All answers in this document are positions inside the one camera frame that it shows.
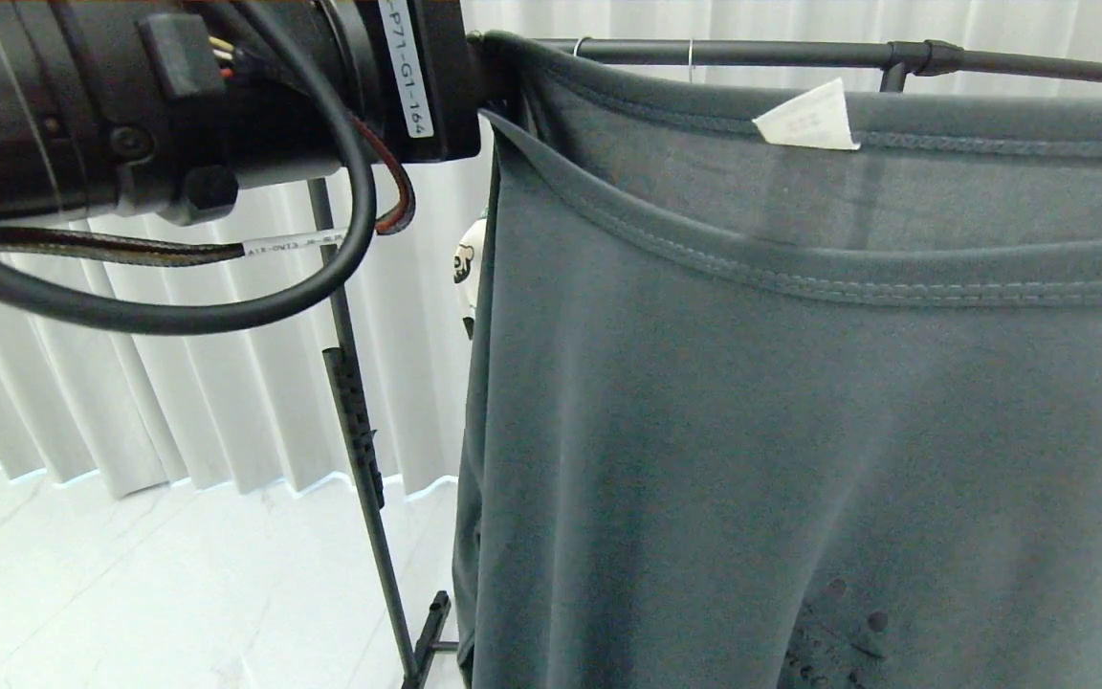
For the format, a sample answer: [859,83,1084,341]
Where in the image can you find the black clothes rack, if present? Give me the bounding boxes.
[305,36,1102,689]

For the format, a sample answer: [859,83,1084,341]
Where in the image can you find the white curtain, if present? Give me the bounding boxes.
[0,0,1102,500]

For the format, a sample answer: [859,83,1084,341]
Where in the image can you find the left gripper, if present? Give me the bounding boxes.
[0,0,487,231]

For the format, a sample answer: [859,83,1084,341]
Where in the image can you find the cream printed garment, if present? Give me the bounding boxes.
[452,217,488,342]

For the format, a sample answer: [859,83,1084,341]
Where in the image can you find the dark grey garment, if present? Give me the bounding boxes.
[452,30,1102,689]

